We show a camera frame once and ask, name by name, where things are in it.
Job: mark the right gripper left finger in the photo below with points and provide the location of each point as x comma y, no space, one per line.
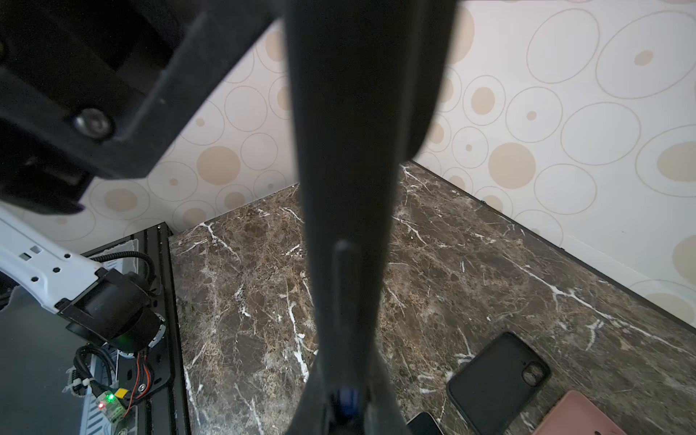
314,411

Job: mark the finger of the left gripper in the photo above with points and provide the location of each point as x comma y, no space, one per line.
433,43

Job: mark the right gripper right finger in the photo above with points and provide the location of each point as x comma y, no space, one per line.
382,415

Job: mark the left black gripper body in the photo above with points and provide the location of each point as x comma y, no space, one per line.
101,89

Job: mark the black phone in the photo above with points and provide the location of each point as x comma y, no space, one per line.
424,424
352,68

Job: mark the black phone case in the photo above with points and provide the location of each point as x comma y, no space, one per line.
496,386

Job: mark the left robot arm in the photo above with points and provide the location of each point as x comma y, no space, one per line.
105,306

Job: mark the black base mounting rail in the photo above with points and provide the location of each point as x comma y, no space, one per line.
160,406

